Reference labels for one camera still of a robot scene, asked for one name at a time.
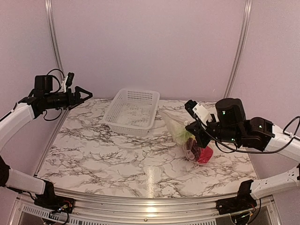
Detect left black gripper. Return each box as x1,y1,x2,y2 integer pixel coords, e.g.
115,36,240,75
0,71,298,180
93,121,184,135
44,85,92,110

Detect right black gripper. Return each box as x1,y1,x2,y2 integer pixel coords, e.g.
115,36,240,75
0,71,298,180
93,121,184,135
186,113,241,148

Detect clear zip top bag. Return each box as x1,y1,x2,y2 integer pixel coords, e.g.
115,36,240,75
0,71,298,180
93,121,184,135
158,110,213,165

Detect fake white cauliflower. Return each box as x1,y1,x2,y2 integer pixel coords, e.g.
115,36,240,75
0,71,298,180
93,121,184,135
164,118,187,143

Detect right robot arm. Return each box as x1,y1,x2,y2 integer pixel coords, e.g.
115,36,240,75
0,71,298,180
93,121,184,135
185,98,300,210

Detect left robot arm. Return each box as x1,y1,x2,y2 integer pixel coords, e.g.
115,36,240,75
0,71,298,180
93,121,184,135
0,73,93,209

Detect fake red pepper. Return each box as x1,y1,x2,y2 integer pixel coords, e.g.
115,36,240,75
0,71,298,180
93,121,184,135
197,146,213,164

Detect fake purple grapes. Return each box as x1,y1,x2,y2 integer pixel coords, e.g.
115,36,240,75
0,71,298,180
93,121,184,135
186,137,199,161

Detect white plastic basket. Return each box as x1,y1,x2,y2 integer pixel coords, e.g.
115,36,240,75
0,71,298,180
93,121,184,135
102,89,160,137

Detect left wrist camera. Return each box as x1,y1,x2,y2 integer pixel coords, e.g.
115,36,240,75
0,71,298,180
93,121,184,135
61,72,75,92

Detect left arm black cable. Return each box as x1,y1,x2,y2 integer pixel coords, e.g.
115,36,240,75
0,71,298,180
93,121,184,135
43,68,66,121

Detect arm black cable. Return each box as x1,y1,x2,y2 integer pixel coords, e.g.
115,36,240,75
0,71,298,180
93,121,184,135
214,116,300,155
43,68,66,121

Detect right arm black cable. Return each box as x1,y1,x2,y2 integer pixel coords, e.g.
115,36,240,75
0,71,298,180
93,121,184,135
214,116,300,155

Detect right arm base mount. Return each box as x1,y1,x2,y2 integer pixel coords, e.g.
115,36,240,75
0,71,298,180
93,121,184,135
216,180,257,215

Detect left aluminium frame post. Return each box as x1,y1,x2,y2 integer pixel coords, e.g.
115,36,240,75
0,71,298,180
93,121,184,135
34,0,69,177

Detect aluminium frame post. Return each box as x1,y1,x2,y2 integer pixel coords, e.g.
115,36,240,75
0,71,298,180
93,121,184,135
223,0,253,98
34,0,69,177

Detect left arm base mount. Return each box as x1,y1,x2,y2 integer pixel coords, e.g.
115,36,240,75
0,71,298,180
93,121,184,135
34,180,75,214

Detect aluminium front rail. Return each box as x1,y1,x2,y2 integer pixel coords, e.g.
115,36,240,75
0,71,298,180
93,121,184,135
14,187,282,225

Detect right aluminium frame post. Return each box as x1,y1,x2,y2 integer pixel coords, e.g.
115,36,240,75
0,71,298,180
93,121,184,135
223,0,253,98

